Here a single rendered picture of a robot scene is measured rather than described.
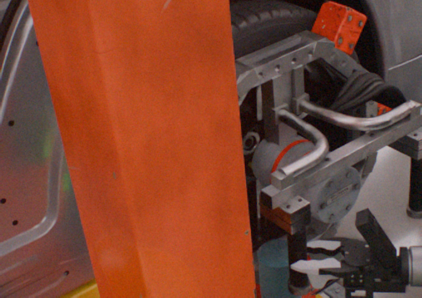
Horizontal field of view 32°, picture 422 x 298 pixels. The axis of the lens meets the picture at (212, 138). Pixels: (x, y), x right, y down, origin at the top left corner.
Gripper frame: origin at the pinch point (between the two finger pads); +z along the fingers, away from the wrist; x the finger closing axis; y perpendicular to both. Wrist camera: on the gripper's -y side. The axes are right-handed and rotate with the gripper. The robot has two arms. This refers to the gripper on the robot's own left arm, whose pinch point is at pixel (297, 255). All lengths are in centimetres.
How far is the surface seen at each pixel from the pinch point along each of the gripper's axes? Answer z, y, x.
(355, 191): -10.9, -0.8, 19.3
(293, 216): 0.2, -11.0, -2.4
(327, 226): -4.8, 20.1, 33.9
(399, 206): -30, 83, 125
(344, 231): -9, 83, 110
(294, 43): 1.1, -28.1, 33.7
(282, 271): 4.0, 11.1, 7.9
